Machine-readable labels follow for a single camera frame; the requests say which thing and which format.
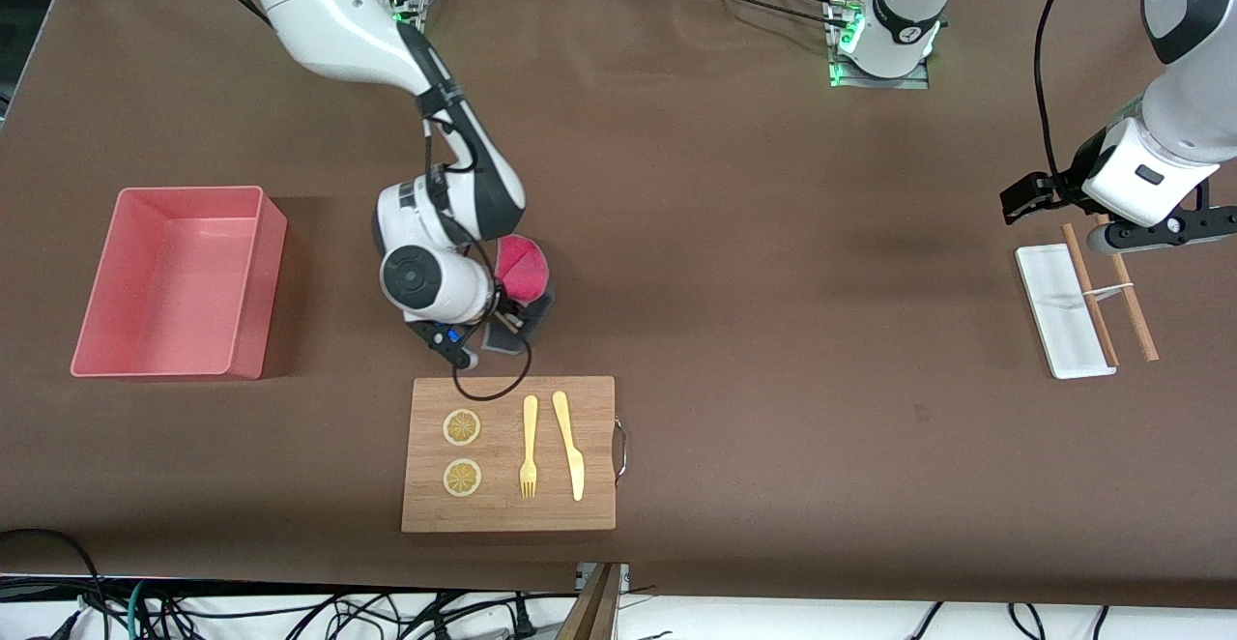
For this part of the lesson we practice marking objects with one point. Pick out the white rubber band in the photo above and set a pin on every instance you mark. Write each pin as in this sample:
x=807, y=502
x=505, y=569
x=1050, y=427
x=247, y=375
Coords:
x=1111, y=289

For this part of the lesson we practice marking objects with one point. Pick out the pink plastic bin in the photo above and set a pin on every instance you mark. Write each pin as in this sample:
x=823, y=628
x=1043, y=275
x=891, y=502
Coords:
x=164, y=282

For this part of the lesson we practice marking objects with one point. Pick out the yellow plastic fork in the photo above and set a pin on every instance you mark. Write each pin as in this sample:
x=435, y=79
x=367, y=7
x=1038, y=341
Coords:
x=530, y=427

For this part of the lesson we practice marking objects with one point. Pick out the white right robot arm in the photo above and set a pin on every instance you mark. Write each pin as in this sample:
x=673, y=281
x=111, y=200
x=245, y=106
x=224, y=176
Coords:
x=329, y=12

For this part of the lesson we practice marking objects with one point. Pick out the wooden cutting board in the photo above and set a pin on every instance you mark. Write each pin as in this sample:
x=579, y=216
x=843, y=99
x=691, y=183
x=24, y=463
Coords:
x=507, y=514

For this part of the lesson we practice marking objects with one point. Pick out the brown wooden plank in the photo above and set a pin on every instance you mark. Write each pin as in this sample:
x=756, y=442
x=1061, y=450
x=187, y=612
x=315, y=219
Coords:
x=594, y=611

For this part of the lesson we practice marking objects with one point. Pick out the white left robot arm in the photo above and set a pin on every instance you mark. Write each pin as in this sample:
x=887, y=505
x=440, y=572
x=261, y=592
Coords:
x=1189, y=89

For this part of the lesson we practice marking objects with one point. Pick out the black power plug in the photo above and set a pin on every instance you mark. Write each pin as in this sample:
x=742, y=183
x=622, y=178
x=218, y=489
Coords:
x=522, y=621

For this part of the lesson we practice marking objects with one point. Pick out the yellow plastic knife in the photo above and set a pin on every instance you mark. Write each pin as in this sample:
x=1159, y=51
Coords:
x=570, y=447

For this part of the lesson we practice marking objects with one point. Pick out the yellow lemon slice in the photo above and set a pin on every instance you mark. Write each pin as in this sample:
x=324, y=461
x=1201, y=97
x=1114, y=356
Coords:
x=462, y=478
x=462, y=427

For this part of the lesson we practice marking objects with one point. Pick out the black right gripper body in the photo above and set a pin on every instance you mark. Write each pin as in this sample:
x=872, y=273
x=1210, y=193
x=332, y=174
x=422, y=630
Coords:
x=506, y=323

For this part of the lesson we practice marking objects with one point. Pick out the small silver metal bracket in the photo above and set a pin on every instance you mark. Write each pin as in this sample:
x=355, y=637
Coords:
x=623, y=572

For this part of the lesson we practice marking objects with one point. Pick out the pink and grey cloth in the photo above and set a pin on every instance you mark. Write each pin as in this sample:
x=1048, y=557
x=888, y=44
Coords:
x=522, y=268

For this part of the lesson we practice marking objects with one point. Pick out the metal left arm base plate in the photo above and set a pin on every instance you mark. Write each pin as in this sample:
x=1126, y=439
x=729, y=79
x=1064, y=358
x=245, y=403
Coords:
x=875, y=81

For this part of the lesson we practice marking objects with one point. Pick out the white rectangular tray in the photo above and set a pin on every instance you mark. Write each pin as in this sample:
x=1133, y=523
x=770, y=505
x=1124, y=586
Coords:
x=1058, y=311

